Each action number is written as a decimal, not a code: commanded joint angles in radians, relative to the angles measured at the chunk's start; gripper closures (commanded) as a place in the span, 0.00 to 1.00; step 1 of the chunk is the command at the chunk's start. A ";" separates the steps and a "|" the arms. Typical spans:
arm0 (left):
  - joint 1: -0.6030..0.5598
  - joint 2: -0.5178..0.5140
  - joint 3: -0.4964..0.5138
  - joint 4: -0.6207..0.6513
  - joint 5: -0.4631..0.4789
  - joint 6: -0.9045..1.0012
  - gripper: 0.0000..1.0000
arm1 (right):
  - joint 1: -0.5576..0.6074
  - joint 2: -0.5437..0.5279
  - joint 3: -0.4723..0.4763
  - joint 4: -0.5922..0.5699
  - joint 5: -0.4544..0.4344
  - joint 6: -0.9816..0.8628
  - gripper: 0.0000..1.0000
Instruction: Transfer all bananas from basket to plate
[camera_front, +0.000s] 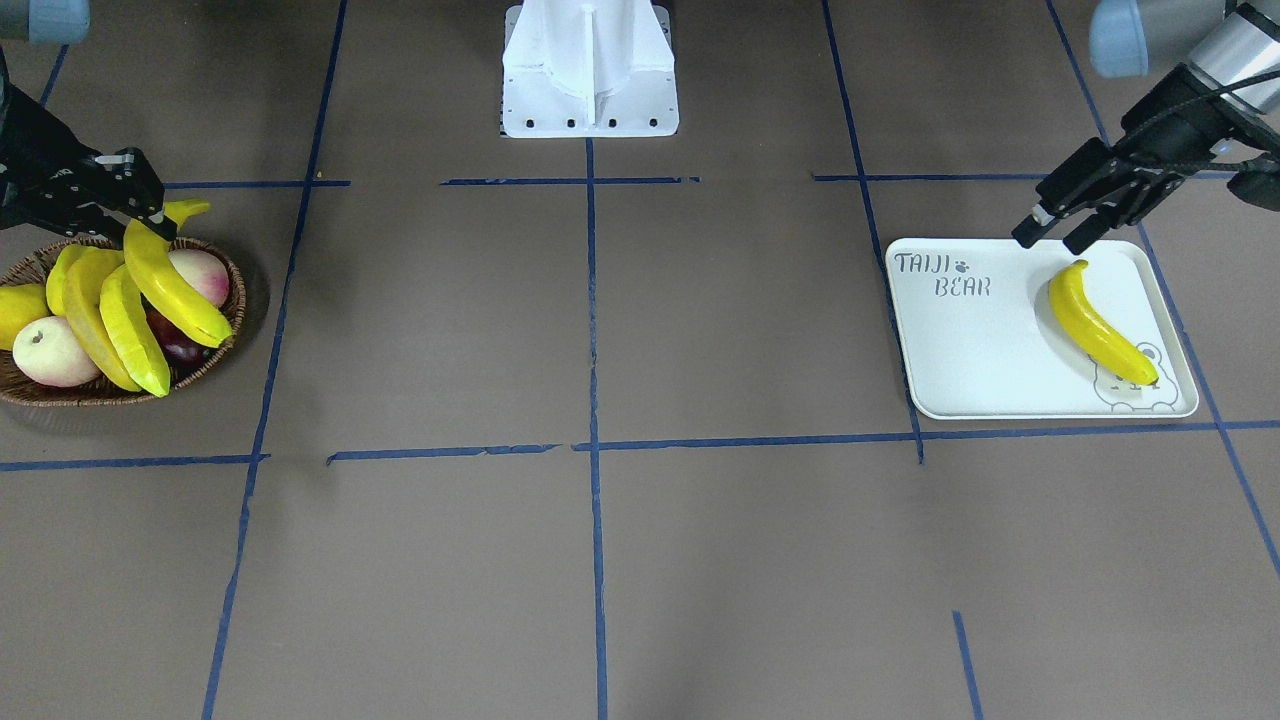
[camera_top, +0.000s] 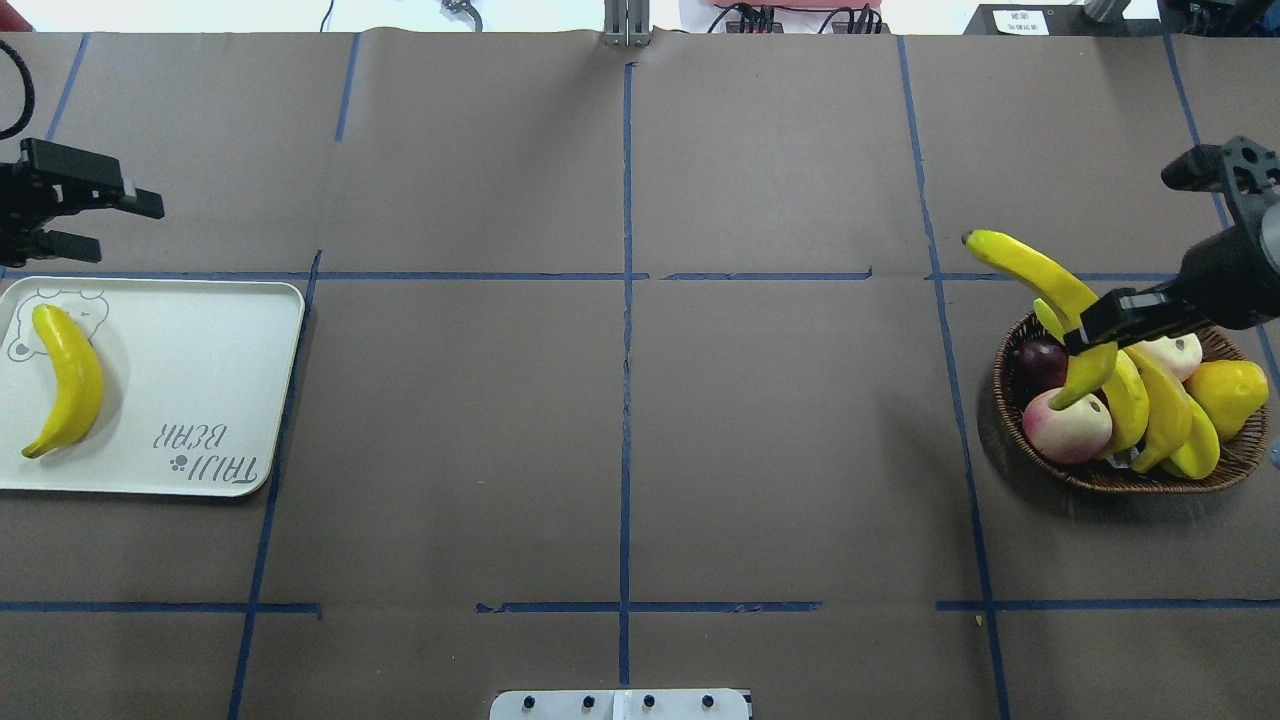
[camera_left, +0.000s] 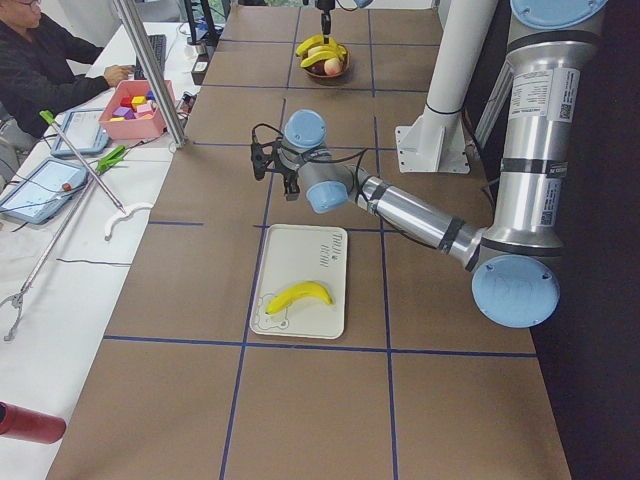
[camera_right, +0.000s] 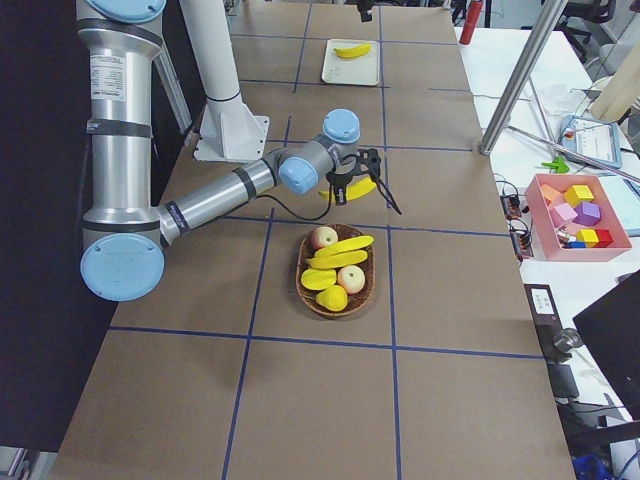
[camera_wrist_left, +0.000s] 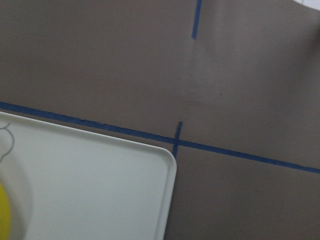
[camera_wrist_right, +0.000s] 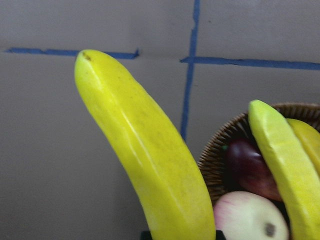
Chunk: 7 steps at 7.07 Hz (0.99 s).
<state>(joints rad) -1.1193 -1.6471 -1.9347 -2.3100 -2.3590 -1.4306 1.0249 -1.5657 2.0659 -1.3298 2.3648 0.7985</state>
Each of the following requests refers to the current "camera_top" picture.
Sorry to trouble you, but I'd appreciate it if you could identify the greenish yellow banana back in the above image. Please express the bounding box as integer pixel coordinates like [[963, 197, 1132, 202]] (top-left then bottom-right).
[[1033, 299, 1149, 460]]

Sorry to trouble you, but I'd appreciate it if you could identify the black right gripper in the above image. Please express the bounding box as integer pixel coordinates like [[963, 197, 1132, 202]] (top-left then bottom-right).
[[1062, 225, 1279, 356]]

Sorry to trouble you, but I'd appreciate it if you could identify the brown wicker basket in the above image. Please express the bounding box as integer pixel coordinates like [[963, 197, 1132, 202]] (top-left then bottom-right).
[[979, 313, 1270, 496]]

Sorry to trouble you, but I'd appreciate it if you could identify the white bear print tray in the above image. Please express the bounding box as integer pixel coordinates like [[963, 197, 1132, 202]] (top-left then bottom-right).
[[1, 275, 305, 498]]

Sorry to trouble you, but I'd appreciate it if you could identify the pink peach front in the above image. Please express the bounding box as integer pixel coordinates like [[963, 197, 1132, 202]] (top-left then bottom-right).
[[1020, 389, 1114, 465]]

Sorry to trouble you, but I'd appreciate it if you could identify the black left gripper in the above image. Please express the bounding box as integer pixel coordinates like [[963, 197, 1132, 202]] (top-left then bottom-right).
[[1, 138, 165, 266]]

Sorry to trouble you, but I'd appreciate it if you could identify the yellow banana front short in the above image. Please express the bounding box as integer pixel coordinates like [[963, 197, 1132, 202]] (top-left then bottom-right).
[[1160, 398, 1221, 480]]

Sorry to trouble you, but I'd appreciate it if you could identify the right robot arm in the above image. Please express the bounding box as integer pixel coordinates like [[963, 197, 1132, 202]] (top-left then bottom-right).
[[1062, 202, 1279, 356]]

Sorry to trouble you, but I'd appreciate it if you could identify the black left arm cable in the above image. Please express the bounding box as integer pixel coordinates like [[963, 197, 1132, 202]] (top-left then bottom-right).
[[0, 40, 36, 141]]

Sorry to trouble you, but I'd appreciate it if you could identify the yellow banana top long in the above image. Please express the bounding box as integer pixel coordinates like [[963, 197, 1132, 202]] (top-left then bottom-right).
[[963, 229, 1119, 411]]

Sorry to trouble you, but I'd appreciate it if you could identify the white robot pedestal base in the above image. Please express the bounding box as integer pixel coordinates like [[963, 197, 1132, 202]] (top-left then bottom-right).
[[489, 688, 754, 719]]

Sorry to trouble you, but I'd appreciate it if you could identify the pink peach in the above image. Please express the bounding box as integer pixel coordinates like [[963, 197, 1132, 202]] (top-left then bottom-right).
[[1132, 333, 1203, 382], [1020, 389, 1114, 465]]

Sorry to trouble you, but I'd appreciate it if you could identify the yellow pear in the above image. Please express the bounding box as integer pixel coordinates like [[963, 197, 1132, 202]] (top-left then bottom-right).
[[1184, 360, 1270, 442]]

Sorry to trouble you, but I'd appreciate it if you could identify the pink peach rear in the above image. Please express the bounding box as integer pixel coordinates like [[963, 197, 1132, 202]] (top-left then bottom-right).
[[1132, 333, 1203, 382]]

